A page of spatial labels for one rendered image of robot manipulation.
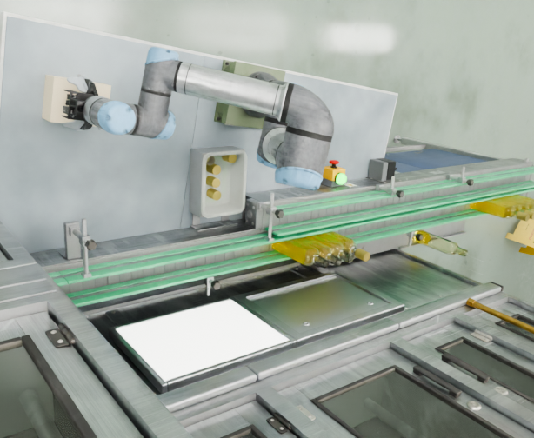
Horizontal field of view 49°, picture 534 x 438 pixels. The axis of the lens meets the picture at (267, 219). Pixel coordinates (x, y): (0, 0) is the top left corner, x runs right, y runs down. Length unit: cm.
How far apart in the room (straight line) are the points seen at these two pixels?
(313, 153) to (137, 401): 77
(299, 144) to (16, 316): 72
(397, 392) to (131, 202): 99
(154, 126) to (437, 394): 101
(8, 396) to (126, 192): 108
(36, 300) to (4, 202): 68
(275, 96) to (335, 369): 77
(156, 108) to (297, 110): 34
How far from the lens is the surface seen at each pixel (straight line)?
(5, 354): 104
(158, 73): 145
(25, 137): 177
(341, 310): 192
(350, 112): 240
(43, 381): 96
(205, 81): 143
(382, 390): 164
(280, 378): 159
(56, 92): 169
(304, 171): 140
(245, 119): 198
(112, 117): 140
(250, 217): 204
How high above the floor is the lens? 243
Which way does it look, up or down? 49 degrees down
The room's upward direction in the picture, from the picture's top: 115 degrees clockwise
